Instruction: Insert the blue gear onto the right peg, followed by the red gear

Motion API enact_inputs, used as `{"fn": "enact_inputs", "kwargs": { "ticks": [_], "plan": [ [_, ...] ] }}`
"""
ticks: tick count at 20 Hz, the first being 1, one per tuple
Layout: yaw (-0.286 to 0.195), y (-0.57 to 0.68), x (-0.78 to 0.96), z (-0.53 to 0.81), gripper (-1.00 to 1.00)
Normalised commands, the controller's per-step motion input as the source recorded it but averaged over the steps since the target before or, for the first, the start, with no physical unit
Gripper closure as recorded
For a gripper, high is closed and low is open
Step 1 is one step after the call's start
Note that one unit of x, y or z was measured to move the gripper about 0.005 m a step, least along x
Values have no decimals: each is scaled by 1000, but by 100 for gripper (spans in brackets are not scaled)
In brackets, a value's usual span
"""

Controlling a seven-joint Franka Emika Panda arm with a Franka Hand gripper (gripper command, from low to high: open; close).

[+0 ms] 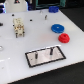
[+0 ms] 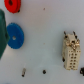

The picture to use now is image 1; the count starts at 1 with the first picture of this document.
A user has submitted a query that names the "blue object at table back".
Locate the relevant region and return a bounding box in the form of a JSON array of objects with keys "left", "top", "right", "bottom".
[{"left": 49, "top": 6, "right": 59, "bottom": 13}]

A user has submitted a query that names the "red gear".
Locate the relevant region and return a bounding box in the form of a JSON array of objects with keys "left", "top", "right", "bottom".
[{"left": 58, "top": 33, "right": 70, "bottom": 43}]

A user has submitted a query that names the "right metal peg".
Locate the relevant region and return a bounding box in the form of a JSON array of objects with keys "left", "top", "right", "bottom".
[{"left": 49, "top": 47, "right": 54, "bottom": 56}]

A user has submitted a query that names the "beige connector block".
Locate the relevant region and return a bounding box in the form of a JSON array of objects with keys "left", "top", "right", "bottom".
[{"left": 13, "top": 18, "right": 25, "bottom": 37}]

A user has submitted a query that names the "blue gear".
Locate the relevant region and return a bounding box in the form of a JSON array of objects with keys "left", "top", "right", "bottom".
[{"left": 51, "top": 24, "right": 64, "bottom": 33}]

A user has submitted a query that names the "black-framed peg base plate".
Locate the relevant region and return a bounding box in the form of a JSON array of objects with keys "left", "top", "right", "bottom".
[{"left": 26, "top": 46, "right": 65, "bottom": 67}]

